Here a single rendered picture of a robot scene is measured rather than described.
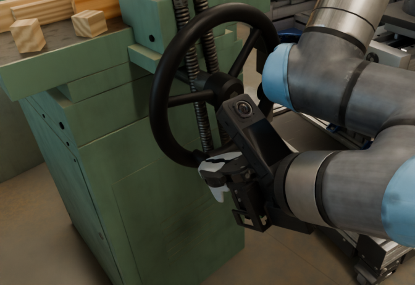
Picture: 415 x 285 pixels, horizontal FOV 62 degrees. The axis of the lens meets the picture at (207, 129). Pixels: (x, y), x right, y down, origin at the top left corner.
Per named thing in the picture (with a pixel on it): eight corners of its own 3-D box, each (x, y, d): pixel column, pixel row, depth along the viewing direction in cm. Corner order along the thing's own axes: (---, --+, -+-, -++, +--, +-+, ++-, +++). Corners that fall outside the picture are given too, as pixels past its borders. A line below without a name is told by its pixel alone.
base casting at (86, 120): (75, 149, 65) (59, 108, 60) (0, 64, 103) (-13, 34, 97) (244, 71, 87) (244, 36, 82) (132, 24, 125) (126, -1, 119)
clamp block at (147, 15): (162, 57, 57) (154, 2, 52) (123, 38, 66) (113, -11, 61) (228, 33, 65) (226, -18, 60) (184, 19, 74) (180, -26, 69)
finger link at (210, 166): (197, 202, 54) (231, 211, 46) (183, 169, 53) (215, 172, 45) (212, 192, 56) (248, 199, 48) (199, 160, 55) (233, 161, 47)
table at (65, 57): (28, 128, 48) (11, 89, 44) (-18, 65, 68) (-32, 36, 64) (302, 18, 78) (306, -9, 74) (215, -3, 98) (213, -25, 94)
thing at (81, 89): (73, 103, 61) (66, 83, 59) (36, 69, 75) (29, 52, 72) (237, 40, 81) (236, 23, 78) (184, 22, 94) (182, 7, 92)
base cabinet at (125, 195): (141, 333, 105) (75, 151, 64) (70, 222, 143) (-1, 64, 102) (246, 247, 127) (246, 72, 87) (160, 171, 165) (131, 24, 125)
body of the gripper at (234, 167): (232, 225, 46) (299, 246, 36) (208, 168, 45) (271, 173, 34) (271, 196, 50) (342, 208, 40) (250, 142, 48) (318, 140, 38)
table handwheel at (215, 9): (226, -38, 45) (310, 56, 67) (147, -48, 58) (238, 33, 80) (125, 153, 47) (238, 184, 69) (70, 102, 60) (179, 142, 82)
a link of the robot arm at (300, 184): (303, 173, 31) (354, 135, 35) (268, 170, 35) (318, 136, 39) (330, 245, 32) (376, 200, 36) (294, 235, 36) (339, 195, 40)
